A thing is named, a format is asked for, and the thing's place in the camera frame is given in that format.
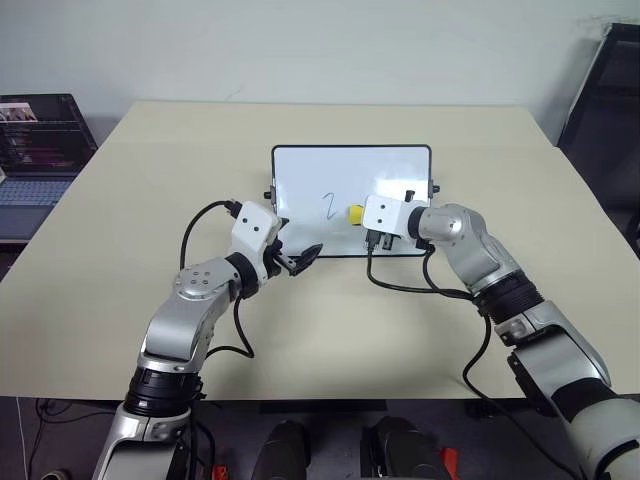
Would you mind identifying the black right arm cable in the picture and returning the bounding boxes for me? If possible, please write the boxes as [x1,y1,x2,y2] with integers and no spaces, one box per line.
[365,232,594,480]

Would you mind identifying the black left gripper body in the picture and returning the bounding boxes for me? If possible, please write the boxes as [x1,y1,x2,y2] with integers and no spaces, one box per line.
[259,238,296,281]

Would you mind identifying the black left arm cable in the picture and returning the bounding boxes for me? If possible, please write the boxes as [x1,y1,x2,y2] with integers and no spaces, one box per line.
[179,198,257,360]

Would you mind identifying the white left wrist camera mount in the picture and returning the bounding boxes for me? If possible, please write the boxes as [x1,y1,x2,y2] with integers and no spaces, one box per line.
[228,200,281,278]

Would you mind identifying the open laptop computer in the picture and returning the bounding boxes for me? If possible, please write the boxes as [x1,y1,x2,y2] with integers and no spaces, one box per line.
[0,93,100,244]

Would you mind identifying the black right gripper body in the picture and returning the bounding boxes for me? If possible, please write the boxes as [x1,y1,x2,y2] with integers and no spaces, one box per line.
[364,229,397,252]

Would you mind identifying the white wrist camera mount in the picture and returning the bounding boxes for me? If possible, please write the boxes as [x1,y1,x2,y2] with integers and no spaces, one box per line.
[360,193,417,237]
[228,200,281,278]

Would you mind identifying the dark rounded shape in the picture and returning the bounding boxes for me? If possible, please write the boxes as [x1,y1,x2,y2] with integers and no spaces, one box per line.
[252,418,314,480]

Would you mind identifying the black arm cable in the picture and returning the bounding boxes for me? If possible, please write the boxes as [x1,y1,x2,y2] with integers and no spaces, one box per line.
[365,232,594,480]
[179,198,257,360]

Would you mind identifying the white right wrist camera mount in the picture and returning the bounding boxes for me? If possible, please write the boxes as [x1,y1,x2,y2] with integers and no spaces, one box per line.
[360,193,417,237]

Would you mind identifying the small black-framed whiteboard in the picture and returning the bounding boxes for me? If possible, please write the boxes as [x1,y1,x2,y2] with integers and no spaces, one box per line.
[263,144,443,259]

